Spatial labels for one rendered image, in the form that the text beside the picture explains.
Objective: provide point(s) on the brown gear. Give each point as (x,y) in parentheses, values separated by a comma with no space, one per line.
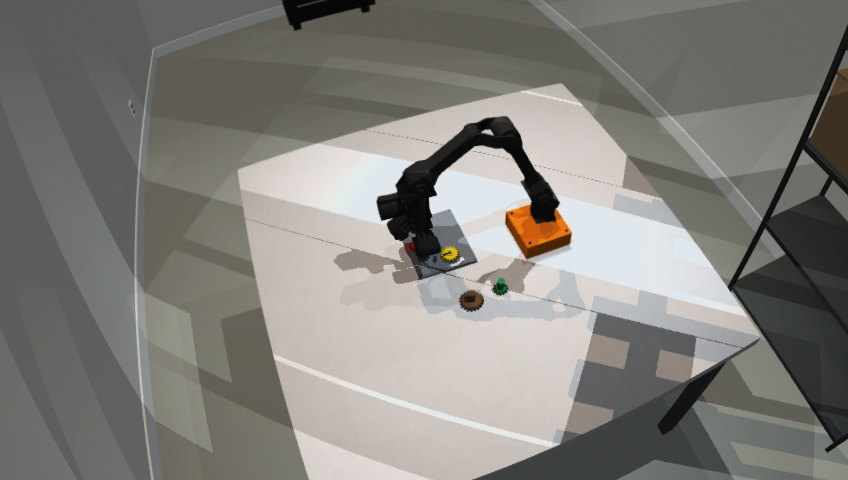
(471,300)

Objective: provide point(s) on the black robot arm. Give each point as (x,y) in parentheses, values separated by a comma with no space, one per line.
(420,177)

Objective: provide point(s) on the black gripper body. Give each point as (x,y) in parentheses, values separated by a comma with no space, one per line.
(427,244)

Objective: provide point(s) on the green gear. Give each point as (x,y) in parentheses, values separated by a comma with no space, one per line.
(500,286)

